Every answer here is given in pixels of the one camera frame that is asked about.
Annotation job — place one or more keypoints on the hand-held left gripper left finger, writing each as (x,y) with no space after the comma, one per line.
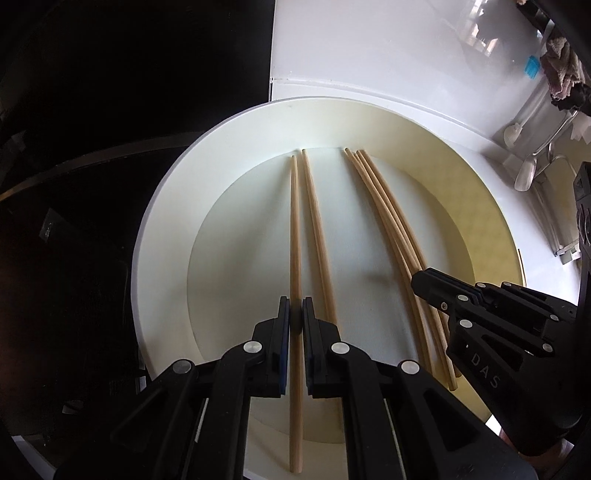
(282,369)

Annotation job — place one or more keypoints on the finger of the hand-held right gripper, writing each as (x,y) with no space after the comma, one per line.
(434,286)
(584,207)

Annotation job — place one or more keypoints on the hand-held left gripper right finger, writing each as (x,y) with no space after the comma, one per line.
(307,332)

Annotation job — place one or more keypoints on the round cream plate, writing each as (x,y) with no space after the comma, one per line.
(369,221)

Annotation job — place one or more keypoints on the bundle of wooden chopsticks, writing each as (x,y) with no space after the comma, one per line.
(318,240)

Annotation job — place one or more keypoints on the single wooden chopstick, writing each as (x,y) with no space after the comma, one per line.
(295,230)

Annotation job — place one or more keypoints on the metal spatula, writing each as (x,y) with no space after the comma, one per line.
(526,173)

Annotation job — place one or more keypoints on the dark cloth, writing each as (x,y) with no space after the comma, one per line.
(575,99)

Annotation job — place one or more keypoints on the beige rag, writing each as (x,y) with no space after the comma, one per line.
(561,64)

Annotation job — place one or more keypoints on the blue silicone brush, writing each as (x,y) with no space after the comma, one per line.
(532,68)

